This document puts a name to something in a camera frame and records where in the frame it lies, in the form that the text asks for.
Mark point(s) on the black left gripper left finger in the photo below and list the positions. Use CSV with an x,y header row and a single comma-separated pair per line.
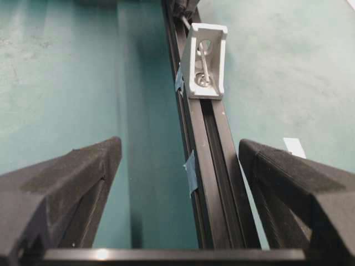
x,y
57,203

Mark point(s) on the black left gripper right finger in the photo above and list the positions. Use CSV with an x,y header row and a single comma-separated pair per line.
x,y
302,204

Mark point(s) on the blue tape patch on table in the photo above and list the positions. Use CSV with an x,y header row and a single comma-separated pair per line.
x,y
294,146

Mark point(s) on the long black aluminium rail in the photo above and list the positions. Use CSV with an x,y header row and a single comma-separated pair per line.
x,y
222,211

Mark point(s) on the blue tape on rail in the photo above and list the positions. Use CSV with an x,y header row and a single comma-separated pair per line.
x,y
190,169

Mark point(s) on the white corner bracket with hole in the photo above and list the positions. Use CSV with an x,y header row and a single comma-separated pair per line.
x,y
203,61

